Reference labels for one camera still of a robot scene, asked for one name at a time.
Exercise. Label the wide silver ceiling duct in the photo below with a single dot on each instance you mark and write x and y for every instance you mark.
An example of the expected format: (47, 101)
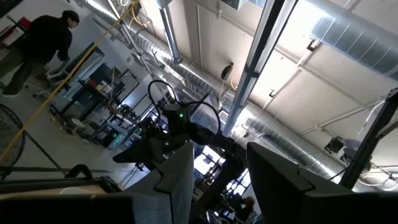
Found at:
(357, 40)

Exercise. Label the long silver ceiling duct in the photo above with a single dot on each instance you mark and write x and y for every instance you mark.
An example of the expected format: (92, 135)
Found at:
(280, 140)

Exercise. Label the long ceiling light beam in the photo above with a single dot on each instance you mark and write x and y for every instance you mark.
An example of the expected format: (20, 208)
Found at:
(255, 65)

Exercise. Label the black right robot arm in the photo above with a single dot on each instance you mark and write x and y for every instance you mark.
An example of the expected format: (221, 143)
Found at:
(230, 155)

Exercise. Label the white office chair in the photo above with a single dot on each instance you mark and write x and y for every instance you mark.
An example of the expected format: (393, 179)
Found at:
(54, 76)

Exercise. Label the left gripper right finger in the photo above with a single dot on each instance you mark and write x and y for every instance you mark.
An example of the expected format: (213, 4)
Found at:
(280, 193)

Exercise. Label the standing person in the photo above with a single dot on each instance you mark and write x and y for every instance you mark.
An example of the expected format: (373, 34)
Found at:
(43, 43)

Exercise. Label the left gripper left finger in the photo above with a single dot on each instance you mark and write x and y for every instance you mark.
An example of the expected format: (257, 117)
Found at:
(161, 202)

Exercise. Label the black floor fan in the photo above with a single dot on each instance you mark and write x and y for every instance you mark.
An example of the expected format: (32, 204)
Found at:
(11, 140)

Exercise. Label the silver ceiling pipe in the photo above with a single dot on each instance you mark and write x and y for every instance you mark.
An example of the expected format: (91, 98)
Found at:
(170, 34)

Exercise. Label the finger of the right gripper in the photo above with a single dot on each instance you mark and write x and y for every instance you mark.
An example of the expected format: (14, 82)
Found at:
(140, 155)

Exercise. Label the seated person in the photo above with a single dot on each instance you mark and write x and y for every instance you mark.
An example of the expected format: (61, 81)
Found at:
(245, 208)

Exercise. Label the black workbench shelving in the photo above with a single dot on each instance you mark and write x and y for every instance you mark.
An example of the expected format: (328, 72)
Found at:
(93, 93)

